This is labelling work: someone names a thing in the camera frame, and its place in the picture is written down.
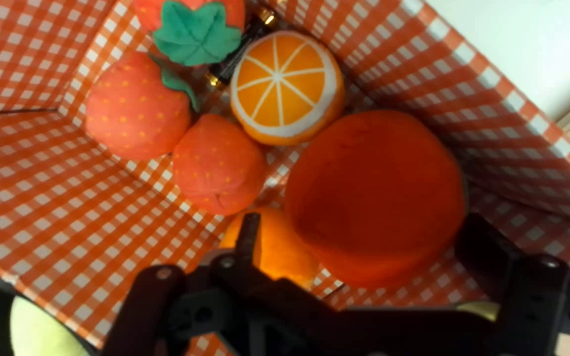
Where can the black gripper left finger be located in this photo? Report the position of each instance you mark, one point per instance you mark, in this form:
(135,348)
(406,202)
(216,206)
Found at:
(248,237)

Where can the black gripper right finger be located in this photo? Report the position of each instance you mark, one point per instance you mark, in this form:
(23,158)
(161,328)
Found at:
(490,257)

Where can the red round plushy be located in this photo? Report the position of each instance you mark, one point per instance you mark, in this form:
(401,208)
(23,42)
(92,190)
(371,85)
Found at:
(377,190)

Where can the small orange ball plush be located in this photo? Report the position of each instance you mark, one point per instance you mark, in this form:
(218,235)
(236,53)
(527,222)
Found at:
(282,253)

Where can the red strawberry plush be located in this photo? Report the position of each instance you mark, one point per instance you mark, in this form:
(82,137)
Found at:
(218,164)
(137,111)

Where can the orange slice plush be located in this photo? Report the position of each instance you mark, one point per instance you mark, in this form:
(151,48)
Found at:
(288,85)

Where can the red checkered cardboard box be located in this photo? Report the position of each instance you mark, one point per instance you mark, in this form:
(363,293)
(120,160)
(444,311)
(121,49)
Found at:
(54,218)

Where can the strawberry plush with green leaf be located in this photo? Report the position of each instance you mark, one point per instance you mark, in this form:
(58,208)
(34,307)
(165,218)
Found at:
(197,32)

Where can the yellow plush fruit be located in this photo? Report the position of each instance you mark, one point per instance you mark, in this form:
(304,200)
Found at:
(44,328)

